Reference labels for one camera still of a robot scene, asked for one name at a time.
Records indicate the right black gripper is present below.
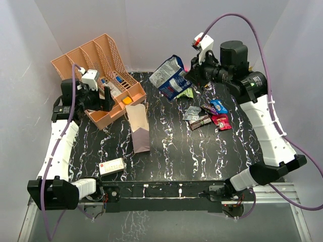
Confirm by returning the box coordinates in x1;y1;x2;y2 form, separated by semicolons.
184;51;232;89

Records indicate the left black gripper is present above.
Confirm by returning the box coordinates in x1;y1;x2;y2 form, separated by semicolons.
78;83;115;112

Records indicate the blue white snack bag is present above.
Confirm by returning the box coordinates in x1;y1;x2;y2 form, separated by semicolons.
149;55;192;101

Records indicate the lilac paper bag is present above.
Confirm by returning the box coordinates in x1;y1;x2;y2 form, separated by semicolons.
125;103;150;154

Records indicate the silver foil packet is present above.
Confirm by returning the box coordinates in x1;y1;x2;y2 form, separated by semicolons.
183;106;201;121

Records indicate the blue candy wrapper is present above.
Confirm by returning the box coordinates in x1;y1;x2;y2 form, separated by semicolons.
210;99;228;114

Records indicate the pink plastic file organizer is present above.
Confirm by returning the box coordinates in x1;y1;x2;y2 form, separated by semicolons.
51;33;146;130

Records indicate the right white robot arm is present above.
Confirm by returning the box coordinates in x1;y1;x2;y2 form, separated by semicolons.
185;38;307;200

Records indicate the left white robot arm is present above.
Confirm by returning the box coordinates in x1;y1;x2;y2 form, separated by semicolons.
27;79;115;210

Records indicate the green candy wrapper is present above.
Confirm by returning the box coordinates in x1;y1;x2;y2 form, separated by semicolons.
176;88;194;99

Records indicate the purple candy bar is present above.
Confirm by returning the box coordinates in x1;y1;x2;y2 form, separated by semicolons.
200;104;218;115

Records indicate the brown chocolate bar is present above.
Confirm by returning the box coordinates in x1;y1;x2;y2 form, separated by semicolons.
189;115;212;131

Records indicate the red candy pouch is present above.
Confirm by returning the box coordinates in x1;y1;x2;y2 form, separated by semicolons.
211;113;232;131

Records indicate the white red card box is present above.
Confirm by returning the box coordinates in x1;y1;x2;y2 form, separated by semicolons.
99;158;127;176

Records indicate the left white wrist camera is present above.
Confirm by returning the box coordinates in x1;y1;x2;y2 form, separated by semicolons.
79;68;99;91

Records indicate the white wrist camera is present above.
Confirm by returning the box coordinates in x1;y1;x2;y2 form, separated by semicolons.
192;32;214;65
79;68;99;91

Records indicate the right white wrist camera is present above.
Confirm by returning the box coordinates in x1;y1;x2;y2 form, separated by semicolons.
192;32;214;65

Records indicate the black front mounting rail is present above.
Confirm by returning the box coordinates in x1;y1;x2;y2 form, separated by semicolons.
79;181;253;213

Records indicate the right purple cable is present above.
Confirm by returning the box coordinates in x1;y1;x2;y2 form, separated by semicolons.
201;13;323;211

